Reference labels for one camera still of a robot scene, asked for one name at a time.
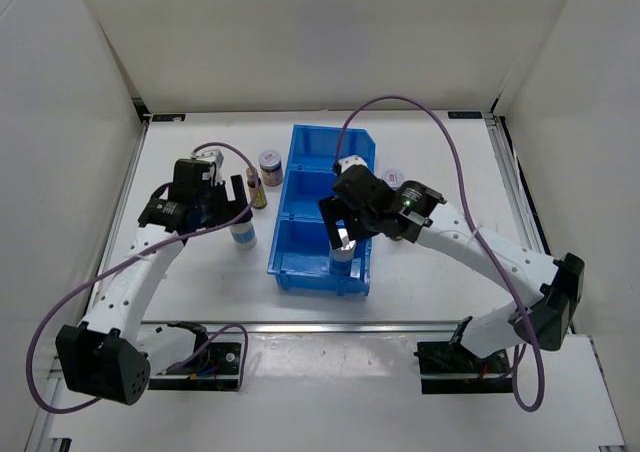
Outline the silver-cap shaker bottle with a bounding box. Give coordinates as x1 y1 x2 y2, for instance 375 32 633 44
329 228 357 277
229 220 257 250

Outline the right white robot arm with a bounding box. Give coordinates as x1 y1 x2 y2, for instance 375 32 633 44
318 165 585 372

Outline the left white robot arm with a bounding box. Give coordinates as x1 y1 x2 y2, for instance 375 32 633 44
55 149 252 405

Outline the right white-lid spice jar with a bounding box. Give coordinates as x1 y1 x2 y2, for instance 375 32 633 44
381 169 405 190

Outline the white-lid spice jar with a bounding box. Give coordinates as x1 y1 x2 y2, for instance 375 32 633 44
381 169 405 190
258 149 284 187

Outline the blue three-compartment plastic bin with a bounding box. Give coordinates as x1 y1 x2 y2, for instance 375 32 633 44
265 124 377 299

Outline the left white-lid spice jar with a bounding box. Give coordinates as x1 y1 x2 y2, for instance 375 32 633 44
258 149 284 187

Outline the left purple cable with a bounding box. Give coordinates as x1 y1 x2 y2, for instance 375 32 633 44
25 142 261 414

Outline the purple cable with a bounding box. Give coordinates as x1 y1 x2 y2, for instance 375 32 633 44
25 142 261 414
333 95 545 413

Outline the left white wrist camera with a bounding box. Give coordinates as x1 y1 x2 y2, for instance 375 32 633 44
191 147 224 172

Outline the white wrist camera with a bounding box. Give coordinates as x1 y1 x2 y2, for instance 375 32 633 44
191 147 224 172
337 155 368 173

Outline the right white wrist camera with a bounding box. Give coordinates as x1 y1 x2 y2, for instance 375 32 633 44
337 155 368 173

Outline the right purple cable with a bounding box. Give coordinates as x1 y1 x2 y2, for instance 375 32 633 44
333 95 545 413

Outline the aluminium front rail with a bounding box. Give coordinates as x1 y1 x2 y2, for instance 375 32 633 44
137 320 541 335

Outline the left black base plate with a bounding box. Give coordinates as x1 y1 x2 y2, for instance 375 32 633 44
148 321 249 392

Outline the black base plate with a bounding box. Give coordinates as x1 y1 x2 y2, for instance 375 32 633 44
413 316 513 395
148 321 249 392

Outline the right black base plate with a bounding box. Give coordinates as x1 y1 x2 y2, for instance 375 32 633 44
413 316 513 395

